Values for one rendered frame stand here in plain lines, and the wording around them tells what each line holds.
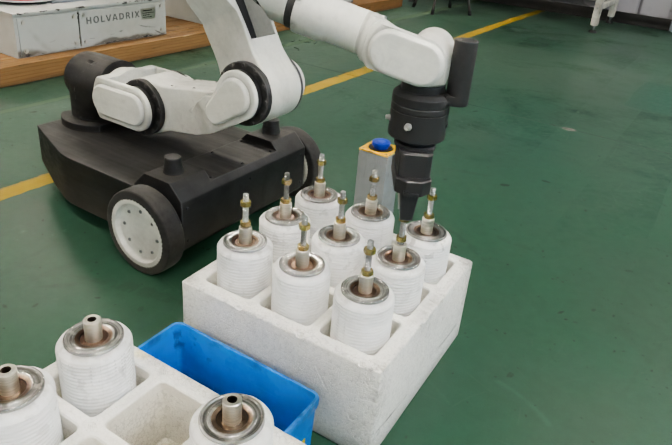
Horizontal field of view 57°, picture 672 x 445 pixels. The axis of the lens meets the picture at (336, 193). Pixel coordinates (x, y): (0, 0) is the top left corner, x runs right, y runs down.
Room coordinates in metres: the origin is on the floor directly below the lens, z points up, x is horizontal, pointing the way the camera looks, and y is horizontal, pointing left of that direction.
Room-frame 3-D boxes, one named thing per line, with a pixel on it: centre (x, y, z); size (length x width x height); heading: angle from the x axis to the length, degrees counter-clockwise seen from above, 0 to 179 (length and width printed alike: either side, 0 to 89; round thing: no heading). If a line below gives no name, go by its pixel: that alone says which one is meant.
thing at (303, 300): (0.86, 0.05, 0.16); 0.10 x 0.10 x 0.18
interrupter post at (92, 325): (0.64, 0.30, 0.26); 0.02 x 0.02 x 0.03
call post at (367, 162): (1.25, -0.09, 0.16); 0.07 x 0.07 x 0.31; 61
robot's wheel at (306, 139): (1.64, 0.14, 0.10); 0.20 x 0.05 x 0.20; 59
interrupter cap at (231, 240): (0.92, 0.15, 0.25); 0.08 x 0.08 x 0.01
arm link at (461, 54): (0.91, -0.13, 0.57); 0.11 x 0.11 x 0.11; 75
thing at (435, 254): (1.01, -0.17, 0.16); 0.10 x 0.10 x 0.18
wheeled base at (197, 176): (1.54, 0.48, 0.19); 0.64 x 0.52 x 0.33; 59
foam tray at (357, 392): (0.96, -0.01, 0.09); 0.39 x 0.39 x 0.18; 61
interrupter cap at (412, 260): (0.91, -0.12, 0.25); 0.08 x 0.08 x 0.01
